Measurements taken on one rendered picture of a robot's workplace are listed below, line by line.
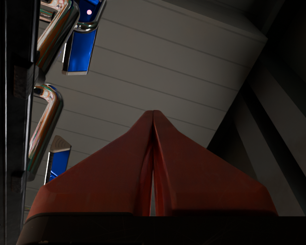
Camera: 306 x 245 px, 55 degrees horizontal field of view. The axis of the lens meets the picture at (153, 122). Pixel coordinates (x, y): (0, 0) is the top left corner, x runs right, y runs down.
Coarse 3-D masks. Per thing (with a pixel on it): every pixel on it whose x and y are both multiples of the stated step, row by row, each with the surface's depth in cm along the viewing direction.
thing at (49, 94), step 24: (48, 0) 36; (72, 0) 35; (72, 24) 33; (48, 48) 27; (24, 72) 23; (48, 72) 26; (24, 96) 25; (48, 96) 45; (48, 120) 41; (48, 144) 39
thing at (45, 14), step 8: (104, 0) 75; (40, 8) 62; (96, 8) 71; (104, 8) 74; (40, 16) 62; (48, 16) 62; (96, 16) 68; (80, 24) 63; (88, 24) 64; (96, 24) 66; (80, 32) 65; (88, 32) 66
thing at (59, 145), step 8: (56, 136) 115; (56, 144) 112; (64, 144) 113; (56, 152) 112; (64, 152) 114; (48, 160) 114; (56, 160) 115; (64, 160) 118; (48, 168) 117; (56, 168) 119; (64, 168) 122; (48, 176) 121; (56, 176) 123
